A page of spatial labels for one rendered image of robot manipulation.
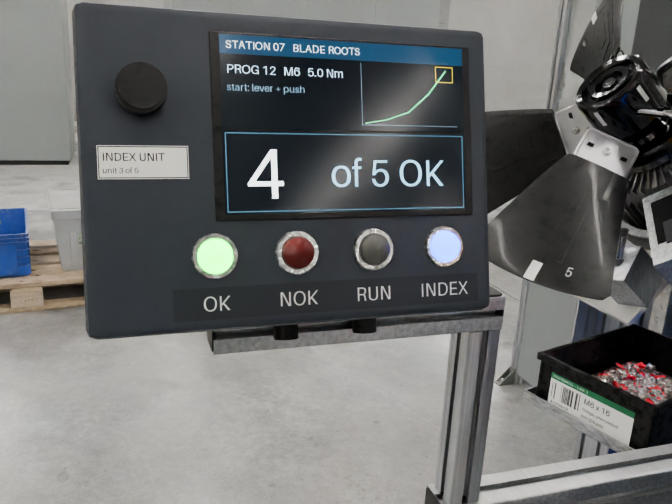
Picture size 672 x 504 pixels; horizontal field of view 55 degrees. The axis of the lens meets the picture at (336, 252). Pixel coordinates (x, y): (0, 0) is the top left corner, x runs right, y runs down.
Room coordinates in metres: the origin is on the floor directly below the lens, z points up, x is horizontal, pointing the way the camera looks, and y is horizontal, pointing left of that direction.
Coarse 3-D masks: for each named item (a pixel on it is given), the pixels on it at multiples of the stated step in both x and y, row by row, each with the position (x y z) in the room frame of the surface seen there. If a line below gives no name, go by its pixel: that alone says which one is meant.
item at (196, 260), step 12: (204, 240) 0.37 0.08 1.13; (216, 240) 0.36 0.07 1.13; (228, 240) 0.37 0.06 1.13; (192, 252) 0.36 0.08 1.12; (204, 252) 0.36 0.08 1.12; (216, 252) 0.36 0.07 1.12; (228, 252) 0.36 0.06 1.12; (204, 264) 0.36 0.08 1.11; (216, 264) 0.36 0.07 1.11; (228, 264) 0.36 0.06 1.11; (204, 276) 0.36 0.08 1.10; (216, 276) 0.36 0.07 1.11
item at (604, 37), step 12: (612, 0) 1.33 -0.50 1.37; (600, 12) 1.38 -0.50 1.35; (612, 12) 1.30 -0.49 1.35; (588, 24) 1.43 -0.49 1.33; (600, 24) 1.35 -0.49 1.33; (612, 24) 1.27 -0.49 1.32; (588, 36) 1.40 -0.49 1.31; (600, 36) 1.32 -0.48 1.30; (612, 36) 1.25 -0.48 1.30; (588, 48) 1.38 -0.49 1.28; (600, 48) 1.30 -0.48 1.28; (612, 48) 1.23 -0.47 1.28; (576, 60) 1.43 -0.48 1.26; (588, 60) 1.37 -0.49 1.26; (600, 60) 1.29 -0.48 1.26; (576, 72) 1.42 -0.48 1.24; (588, 72) 1.36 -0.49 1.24
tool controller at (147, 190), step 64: (128, 64) 0.37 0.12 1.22; (192, 64) 0.39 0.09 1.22; (256, 64) 0.40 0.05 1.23; (320, 64) 0.42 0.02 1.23; (384, 64) 0.43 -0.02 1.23; (448, 64) 0.45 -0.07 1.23; (128, 128) 0.37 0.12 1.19; (192, 128) 0.38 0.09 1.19; (256, 128) 0.39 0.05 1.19; (320, 128) 0.41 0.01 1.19; (384, 128) 0.42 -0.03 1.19; (448, 128) 0.44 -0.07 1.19; (128, 192) 0.36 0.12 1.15; (192, 192) 0.37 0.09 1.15; (320, 192) 0.40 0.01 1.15; (384, 192) 0.41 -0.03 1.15; (448, 192) 0.43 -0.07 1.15; (128, 256) 0.35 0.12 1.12; (256, 256) 0.38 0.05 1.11; (320, 256) 0.39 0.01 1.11; (128, 320) 0.34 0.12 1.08; (192, 320) 0.35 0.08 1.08; (256, 320) 0.37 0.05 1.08; (320, 320) 0.38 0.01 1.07
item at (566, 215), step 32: (576, 160) 1.05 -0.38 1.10; (544, 192) 1.03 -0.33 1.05; (576, 192) 1.01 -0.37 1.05; (608, 192) 1.01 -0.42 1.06; (512, 224) 1.01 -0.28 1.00; (544, 224) 0.99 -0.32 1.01; (576, 224) 0.98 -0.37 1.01; (608, 224) 0.98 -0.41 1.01; (512, 256) 0.97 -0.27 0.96; (544, 256) 0.95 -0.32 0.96; (576, 256) 0.94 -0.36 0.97; (608, 256) 0.94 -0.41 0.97; (576, 288) 0.91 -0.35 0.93; (608, 288) 0.90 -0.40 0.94
